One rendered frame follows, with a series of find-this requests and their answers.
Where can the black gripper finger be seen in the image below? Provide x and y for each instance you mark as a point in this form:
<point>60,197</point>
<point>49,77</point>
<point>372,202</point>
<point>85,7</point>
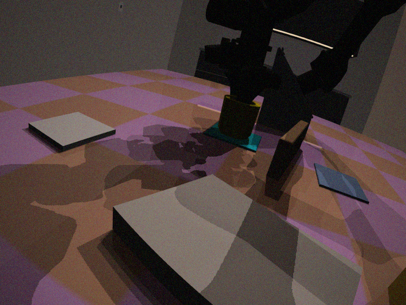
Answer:
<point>247,91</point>
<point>233,84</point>

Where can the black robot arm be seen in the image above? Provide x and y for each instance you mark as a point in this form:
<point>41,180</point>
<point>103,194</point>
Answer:
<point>251,17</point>

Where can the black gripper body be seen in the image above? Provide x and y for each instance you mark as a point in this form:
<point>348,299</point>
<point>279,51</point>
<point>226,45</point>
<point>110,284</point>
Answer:
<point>253,69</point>

